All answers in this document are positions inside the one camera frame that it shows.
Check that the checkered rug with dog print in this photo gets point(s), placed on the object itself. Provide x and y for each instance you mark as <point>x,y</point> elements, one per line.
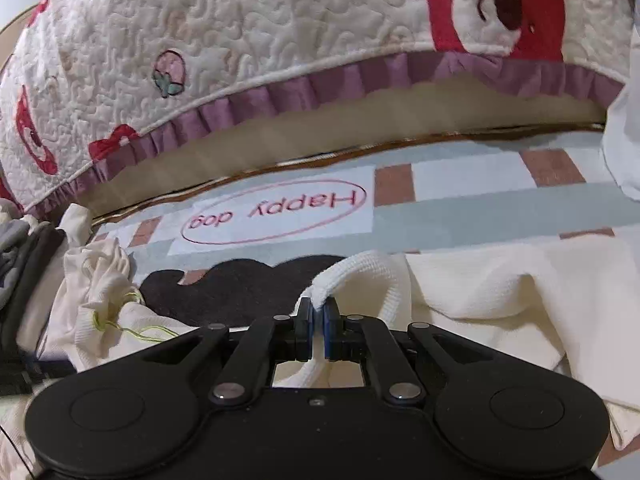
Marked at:
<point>450,195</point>

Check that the quilted bedspread with red print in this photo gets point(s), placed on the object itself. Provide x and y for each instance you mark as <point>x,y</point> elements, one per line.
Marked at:
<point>300,20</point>

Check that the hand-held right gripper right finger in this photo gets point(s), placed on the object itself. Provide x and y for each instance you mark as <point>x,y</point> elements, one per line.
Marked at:
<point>329,332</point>

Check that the cream garment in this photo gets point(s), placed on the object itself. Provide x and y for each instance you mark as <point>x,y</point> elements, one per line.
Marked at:
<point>95,300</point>

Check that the grey garment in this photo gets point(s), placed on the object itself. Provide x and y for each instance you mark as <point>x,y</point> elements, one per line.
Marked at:
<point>10,235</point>

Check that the white knit sweater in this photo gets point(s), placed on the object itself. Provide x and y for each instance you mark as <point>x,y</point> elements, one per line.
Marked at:
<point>500,280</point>

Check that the beige bed base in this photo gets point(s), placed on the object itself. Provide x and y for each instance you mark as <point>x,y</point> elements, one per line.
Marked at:
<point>350,120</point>

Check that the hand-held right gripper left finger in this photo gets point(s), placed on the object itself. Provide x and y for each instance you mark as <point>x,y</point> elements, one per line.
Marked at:
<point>306,332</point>

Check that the dark brown garment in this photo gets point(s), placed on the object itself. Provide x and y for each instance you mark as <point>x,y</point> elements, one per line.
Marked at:
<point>30,280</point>

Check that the white cloth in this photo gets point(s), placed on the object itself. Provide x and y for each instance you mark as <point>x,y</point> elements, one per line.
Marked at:
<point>625,150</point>

